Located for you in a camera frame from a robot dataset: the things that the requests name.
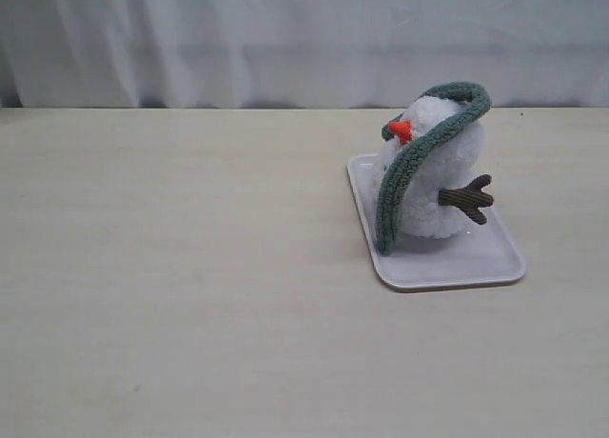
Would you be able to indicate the white curtain backdrop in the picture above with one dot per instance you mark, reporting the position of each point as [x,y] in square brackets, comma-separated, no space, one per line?
[247,54]

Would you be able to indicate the white plush snowman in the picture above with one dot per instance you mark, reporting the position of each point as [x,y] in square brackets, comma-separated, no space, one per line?
[442,190]

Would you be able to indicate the green knitted scarf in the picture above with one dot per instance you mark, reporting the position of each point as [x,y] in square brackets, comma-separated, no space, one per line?
[404,171]

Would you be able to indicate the white rectangular plastic tray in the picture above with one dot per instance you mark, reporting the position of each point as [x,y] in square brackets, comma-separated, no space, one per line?
[476,257]

